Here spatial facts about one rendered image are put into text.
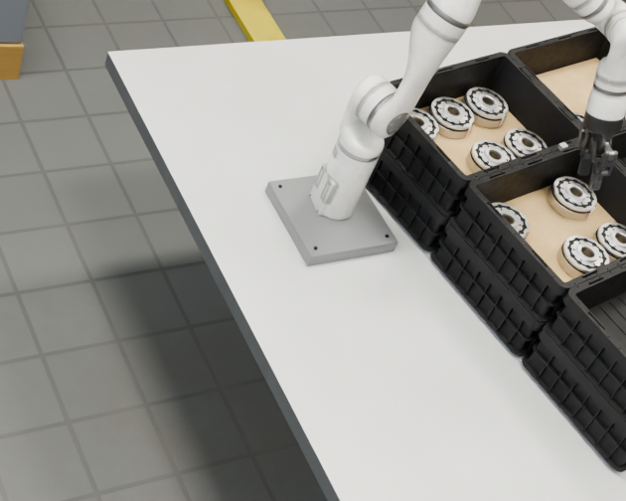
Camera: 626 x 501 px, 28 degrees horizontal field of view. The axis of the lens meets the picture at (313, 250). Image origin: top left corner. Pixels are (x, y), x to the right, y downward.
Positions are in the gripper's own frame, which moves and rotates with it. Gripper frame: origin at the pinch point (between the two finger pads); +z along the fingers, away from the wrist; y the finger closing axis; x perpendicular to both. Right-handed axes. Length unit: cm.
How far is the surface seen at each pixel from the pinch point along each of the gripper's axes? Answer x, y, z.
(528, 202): -6.6, -11.5, 12.9
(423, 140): -31.6, -12.6, -1.3
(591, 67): 26, -61, 4
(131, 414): -88, -30, 82
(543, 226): -5.0, -5.1, 15.0
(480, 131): -12.3, -31.3, 6.3
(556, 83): 13, -53, 4
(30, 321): -111, -54, 71
